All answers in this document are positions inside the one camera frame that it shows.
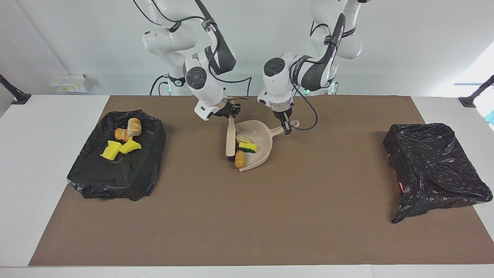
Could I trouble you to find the beige hand brush black bristles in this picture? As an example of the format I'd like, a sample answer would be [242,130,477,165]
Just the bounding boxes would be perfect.
[225,115,237,158]

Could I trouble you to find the beige plastic dustpan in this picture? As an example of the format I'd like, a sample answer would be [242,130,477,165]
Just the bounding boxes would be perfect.
[234,120,300,173]

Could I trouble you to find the yellow sponge piece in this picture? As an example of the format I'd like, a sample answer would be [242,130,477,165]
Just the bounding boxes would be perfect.
[100,140,123,161]
[118,139,142,154]

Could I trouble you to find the black bag covered bin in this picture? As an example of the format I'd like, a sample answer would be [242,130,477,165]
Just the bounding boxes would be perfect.
[67,110,167,202]

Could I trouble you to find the black bag over pink bin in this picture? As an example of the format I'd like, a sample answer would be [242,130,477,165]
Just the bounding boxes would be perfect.
[383,123,494,224]

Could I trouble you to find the large brown table mat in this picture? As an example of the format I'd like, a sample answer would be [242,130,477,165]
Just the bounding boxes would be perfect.
[29,95,494,267]

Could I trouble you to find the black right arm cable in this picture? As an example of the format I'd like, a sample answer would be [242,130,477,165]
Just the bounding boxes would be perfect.
[133,0,253,105]

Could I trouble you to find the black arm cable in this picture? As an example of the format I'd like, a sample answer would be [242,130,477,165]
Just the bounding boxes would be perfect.
[289,23,319,131]
[133,0,253,105]

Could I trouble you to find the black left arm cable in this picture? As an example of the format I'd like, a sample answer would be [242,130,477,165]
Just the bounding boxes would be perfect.
[289,23,319,131]

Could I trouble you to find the black right base cable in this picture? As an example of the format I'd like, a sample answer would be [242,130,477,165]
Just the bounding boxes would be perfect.
[150,75,170,96]

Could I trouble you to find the white wall outlet box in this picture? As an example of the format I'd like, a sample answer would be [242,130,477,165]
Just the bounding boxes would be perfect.
[51,73,92,93]

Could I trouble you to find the black camera stand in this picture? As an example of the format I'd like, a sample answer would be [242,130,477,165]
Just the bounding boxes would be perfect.
[0,74,31,105]
[458,75,494,108]

